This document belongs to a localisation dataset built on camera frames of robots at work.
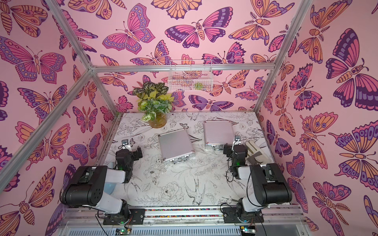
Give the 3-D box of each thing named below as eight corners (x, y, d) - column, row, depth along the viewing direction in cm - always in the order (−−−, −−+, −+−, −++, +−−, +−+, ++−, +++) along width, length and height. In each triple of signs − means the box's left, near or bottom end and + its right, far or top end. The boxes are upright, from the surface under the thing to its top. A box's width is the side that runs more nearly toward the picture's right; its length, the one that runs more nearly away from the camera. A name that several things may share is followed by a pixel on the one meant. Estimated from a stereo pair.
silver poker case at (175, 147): (164, 167, 93) (163, 163, 88) (159, 140, 106) (157, 135, 101) (195, 158, 97) (195, 153, 92) (185, 133, 110) (185, 127, 105)
